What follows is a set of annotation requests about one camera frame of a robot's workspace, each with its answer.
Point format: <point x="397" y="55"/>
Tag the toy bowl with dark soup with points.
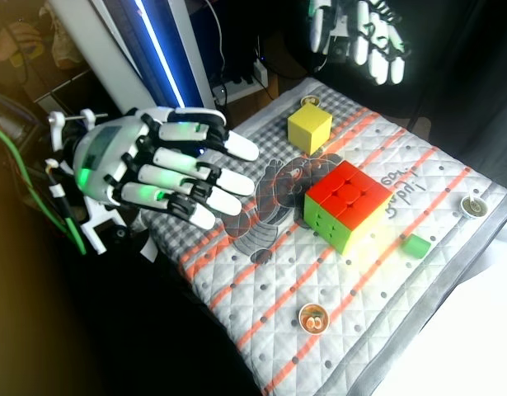
<point x="473" y="206"/>

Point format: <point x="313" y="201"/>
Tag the toy bowl with yellow food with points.
<point x="310" y="101"/>

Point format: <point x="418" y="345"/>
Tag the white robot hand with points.
<point x="104" y="156"/>
<point x="378" y="37"/>

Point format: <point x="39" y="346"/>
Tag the Rubik's cube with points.
<point x="345" y="202"/>

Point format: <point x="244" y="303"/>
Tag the grey quilt with printed bear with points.
<point x="278" y="288"/>

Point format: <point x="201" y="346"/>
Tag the white column with blue light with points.
<point x="96" y="49"/>

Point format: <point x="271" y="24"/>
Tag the white power strip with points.
<point x="240" y="88"/>

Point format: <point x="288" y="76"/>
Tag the toy bowl with eggs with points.
<point x="313" y="319"/>

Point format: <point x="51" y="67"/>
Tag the green cylinder block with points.
<point x="416" y="246"/>

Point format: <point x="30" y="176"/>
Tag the yellow cube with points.
<point x="308" y="125"/>

